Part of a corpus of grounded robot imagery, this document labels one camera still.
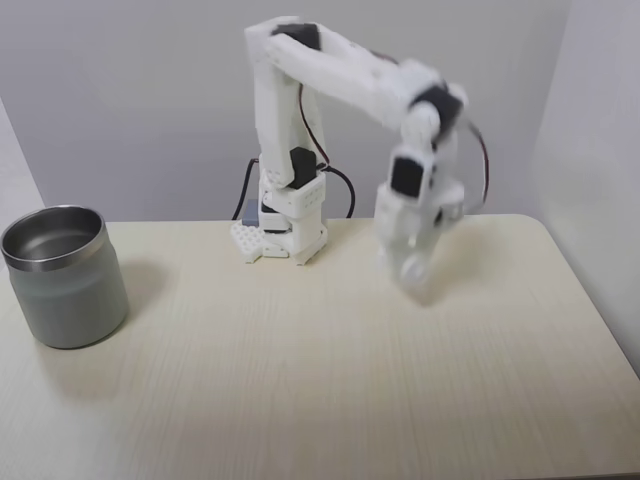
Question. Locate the grey table clamp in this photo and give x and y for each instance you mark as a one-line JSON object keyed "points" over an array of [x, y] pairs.
{"points": [[250, 213]]}

